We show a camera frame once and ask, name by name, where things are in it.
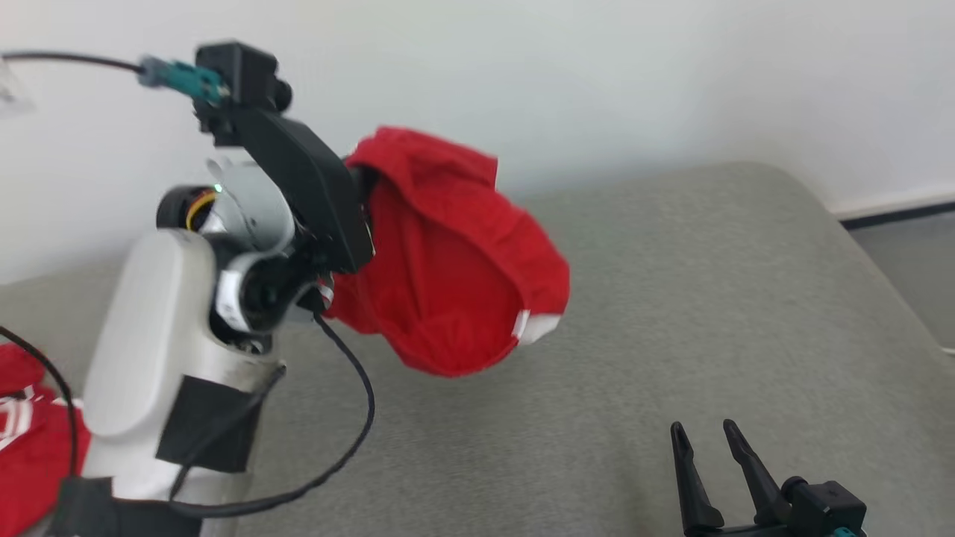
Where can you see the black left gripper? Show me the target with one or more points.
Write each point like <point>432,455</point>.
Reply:
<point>321,194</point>

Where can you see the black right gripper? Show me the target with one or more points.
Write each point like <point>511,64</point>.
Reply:
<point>739,532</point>

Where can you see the red garment with white trim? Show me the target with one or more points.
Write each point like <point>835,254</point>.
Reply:
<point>448,261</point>

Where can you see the red jersey with white sleeves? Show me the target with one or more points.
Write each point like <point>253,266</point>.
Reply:
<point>37,462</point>

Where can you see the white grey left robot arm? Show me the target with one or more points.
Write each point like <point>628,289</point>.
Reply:
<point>142,335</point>

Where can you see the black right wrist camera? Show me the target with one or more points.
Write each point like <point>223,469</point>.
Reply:
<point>824,507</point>

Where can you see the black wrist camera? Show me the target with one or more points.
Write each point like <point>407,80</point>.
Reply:
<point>239,74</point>
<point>824,507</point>

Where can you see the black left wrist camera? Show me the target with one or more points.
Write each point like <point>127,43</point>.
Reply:
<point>239,74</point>

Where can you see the dark wall baseboard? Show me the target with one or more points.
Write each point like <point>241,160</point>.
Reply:
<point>903,214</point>

